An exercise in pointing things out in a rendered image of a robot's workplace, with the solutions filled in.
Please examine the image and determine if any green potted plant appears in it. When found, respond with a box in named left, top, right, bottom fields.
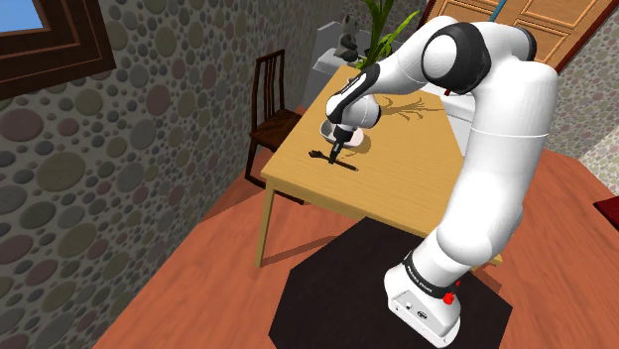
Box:
left=356, top=0, right=421, bottom=70

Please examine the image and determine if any white bowl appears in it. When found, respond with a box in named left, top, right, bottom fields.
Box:
left=320, top=120, right=365, bottom=146

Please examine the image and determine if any dark framed window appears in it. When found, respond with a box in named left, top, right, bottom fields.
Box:
left=0, top=0, right=117, bottom=101

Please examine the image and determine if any black fork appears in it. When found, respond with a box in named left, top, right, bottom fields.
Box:
left=308, top=149, right=360, bottom=173

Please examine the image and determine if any grey animal figure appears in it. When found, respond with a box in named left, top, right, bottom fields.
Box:
left=333, top=13, right=361, bottom=63

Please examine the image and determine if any wooden table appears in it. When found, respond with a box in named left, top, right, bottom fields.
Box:
left=254, top=64, right=504, bottom=269

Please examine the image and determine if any wooden panelled door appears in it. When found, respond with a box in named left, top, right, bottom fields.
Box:
left=417, top=0, right=619, bottom=74

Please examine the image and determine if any white cabinet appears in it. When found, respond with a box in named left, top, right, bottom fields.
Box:
left=301, top=22, right=403, bottom=110

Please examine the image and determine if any dark wooden chair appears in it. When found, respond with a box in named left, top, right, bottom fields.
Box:
left=243, top=49, right=306, bottom=206

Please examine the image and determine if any dark red cushion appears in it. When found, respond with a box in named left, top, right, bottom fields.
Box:
left=592, top=194, right=619, bottom=231

